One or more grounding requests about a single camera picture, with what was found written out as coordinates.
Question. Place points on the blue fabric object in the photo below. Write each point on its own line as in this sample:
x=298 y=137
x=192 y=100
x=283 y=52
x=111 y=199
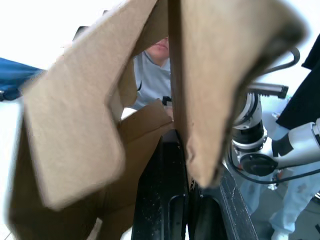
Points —
x=15 y=75

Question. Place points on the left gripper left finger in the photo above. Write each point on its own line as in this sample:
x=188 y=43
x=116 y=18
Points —
x=162 y=200

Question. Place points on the small brown cardboard box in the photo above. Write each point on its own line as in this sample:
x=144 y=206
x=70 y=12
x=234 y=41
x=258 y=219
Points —
x=75 y=125

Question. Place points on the small black clip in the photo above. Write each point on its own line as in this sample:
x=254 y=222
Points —
x=167 y=100

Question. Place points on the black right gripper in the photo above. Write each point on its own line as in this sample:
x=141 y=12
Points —
x=267 y=88

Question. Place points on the person in grey shirt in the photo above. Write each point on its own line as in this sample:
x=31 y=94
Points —
x=155 y=80

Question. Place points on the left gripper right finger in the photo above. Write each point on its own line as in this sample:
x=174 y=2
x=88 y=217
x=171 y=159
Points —
x=225 y=212

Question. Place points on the person in black jacket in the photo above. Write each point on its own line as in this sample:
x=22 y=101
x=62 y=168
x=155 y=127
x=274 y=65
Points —
x=307 y=87

